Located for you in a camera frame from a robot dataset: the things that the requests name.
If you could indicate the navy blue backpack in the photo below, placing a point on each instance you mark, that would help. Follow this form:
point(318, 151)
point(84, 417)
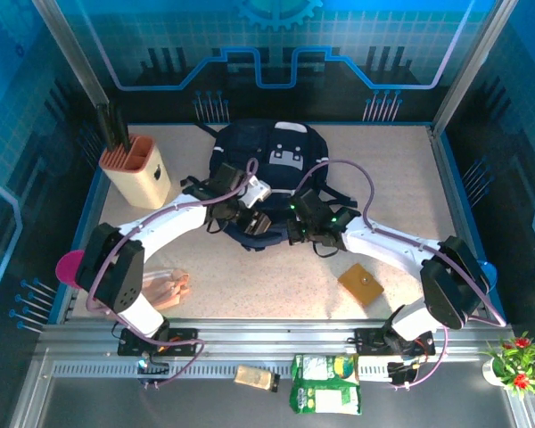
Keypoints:
point(267, 138)

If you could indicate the small controller board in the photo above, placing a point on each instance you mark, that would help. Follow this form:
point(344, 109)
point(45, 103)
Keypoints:
point(401, 372)
point(151, 370)

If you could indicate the clear pink pencil pouch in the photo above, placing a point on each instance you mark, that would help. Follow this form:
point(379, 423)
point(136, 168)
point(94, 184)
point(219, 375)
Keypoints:
point(169, 290)

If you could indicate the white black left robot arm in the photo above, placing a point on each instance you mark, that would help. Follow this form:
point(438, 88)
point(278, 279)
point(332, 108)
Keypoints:
point(174, 218)

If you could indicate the cream knife holder orange top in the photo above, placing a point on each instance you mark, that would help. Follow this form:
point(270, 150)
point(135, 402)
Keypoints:
point(147, 187)

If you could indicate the yellow sponge block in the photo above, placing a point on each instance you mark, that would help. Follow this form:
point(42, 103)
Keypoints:
point(254, 378)

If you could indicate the pink plastic cup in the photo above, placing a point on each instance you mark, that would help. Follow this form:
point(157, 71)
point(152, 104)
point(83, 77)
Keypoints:
point(69, 269)

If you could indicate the green snack bag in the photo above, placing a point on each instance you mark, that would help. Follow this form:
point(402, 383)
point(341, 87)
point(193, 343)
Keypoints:
point(325, 367)
point(325, 399)

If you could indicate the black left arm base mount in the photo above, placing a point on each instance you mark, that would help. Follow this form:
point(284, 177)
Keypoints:
point(183, 341)

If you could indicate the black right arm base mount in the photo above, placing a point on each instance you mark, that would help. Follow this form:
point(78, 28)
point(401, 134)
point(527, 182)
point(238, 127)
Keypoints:
point(367, 341)

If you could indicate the potted plant red flowers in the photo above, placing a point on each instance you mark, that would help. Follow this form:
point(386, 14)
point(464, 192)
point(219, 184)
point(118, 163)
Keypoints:
point(517, 365)

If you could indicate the aluminium frame post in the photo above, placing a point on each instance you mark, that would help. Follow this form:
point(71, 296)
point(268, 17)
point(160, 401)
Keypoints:
point(70, 49)
point(471, 67)

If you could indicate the blue plastic cup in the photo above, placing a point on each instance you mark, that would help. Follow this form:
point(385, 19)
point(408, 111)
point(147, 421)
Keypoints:
point(489, 272)

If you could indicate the aluminium frame rail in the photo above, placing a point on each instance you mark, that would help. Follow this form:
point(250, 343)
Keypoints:
point(272, 339)

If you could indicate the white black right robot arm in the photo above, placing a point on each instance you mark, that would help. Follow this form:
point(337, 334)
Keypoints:
point(383, 243)

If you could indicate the brown leather wallet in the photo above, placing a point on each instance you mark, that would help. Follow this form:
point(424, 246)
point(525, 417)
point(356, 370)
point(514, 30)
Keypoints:
point(361, 284)

